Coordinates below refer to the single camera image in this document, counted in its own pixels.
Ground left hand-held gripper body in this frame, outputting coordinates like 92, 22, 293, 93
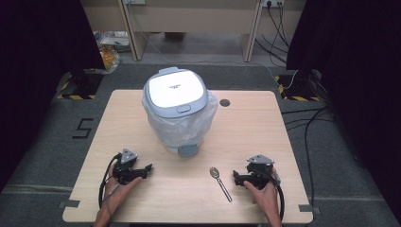
112, 148, 145, 186

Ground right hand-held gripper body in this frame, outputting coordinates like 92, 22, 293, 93
246, 153, 279, 190

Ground metal spoon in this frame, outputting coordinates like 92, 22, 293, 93
209, 166, 234, 203

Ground white grey pedal trash bin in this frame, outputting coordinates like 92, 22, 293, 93
141, 66, 219, 159

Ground person's right hand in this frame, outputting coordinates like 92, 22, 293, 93
243, 167, 281, 218

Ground person's left hand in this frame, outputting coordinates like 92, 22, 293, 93
101, 165, 143, 216

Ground clear plastic bin liner bag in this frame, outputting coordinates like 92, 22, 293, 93
141, 92, 219, 149

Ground grey tape strip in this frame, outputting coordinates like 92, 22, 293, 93
298, 203, 322, 216
58, 199, 81, 209

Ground black stand base striped tape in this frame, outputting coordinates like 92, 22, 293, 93
273, 69, 322, 102
56, 68, 104, 100

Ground clear bag with yellow contents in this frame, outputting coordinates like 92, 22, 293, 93
97, 44, 123, 75

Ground black curtain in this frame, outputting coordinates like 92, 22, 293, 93
0, 0, 106, 192
286, 0, 401, 218

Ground clear plastic packets pile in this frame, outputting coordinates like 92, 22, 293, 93
93, 30, 131, 53

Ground beige wooden desk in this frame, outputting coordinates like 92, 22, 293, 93
79, 0, 307, 63

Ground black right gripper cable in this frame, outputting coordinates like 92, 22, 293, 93
251, 166, 287, 221

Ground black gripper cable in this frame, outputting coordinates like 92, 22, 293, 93
97, 152, 123, 210
251, 166, 287, 221

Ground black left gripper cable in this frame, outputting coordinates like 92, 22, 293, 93
97, 152, 123, 210

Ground black floor cables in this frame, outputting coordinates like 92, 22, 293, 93
280, 105, 336, 209

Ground black cables from wall socket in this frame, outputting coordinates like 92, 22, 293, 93
254, 2, 291, 68

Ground white wall socket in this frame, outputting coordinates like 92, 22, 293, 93
261, 0, 285, 9

